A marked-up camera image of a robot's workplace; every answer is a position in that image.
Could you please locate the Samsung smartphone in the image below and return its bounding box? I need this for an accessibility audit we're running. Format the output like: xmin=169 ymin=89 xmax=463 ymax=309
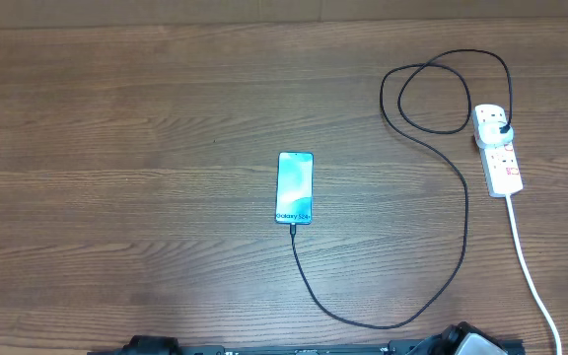
xmin=275 ymin=152 xmax=315 ymax=225

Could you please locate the black USB charging cable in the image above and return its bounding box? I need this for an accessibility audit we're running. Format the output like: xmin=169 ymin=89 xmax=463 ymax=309
xmin=288 ymin=48 xmax=515 ymax=330

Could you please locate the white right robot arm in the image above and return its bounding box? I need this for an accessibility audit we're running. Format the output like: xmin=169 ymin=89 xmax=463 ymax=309
xmin=406 ymin=321 xmax=508 ymax=355

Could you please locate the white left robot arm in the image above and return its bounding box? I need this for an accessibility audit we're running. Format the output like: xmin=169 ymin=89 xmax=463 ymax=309
xmin=120 ymin=335 xmax=181 ymax=355

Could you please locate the white charger adapter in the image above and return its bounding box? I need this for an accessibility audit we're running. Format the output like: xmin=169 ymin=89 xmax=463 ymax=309
xmin=474 ymin=121 xmax=514 ymax=149

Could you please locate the white power strip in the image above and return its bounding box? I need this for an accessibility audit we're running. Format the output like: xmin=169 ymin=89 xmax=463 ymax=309
xmin=471 ymin=104 xmax=524 ymax=198

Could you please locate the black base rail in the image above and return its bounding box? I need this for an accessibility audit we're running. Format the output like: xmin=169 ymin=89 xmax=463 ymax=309
xmin=88 ymin=339 xmax=526 ymax=355

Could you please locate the white power strip cord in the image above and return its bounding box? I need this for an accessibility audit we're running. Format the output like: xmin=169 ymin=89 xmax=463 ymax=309
xmin=504 ymin=194 xmax=564 ymax=355

